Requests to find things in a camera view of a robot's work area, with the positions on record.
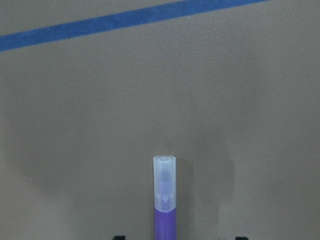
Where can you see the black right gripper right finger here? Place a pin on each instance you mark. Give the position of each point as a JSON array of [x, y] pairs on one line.
[[241, 238]]

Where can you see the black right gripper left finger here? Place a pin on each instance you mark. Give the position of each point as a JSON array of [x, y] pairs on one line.
[[118, 237]]

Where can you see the purple highlighter pen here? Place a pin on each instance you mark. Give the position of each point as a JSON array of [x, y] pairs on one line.
[[165, 197]]

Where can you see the brown paper table mat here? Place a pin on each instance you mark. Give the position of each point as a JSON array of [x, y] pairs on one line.
[[233, 94]]

